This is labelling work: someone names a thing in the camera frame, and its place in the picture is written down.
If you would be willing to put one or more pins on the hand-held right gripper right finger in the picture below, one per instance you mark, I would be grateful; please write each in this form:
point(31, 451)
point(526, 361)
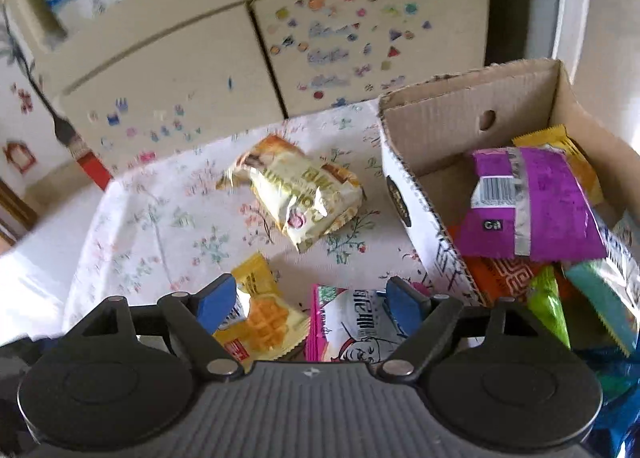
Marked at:
point(404, 305)

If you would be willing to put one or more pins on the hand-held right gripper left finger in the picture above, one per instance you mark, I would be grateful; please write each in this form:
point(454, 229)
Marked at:
point(216, 303)

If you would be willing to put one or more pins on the yellow waffle snack packet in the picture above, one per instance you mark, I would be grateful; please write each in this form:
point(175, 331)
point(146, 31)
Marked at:
point(265, 323)

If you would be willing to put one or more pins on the pink edged cartoon snack packet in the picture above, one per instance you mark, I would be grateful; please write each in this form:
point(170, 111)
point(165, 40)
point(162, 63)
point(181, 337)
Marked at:
point(350, 328)

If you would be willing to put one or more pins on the orange snack packet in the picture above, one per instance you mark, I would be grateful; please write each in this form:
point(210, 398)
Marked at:
point(505, 273)

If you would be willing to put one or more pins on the green snack packet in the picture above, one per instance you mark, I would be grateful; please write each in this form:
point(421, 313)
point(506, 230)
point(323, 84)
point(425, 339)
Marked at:
point(547, 303)

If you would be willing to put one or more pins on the purple snack packet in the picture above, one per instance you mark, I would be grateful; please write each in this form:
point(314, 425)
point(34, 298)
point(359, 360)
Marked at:
point(550, 198)

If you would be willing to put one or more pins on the light blue snack packet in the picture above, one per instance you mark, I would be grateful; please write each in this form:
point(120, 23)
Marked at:
point(600, 293)

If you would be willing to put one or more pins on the cardboard box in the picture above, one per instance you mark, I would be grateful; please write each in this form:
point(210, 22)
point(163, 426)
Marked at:
point(450, 102)

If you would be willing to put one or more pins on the shiny dark blue snack packet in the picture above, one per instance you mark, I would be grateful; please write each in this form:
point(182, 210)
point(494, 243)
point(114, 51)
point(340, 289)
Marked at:
point(620, 418)

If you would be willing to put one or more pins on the floral tablecloth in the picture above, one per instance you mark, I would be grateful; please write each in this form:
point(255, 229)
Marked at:
point(165, 248)

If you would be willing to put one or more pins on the gold cream snack packet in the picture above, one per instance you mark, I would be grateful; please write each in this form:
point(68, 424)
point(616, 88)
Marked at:
point(300, 198)

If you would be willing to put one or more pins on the red box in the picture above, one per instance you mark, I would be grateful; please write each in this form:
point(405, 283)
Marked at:
point(95, 170)

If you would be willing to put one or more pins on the cream cabinet with stickers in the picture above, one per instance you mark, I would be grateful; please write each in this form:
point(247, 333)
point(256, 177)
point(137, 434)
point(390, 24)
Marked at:
point(200, 62)

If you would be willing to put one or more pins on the wooden door frame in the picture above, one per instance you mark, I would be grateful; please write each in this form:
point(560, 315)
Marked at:
point(15, 213)

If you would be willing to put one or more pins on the red house wall sticker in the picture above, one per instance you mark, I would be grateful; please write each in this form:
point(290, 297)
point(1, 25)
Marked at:
point(19, 155)

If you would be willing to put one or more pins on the red flower wall sticker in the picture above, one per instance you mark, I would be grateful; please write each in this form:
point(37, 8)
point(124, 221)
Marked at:
point(23, 98)

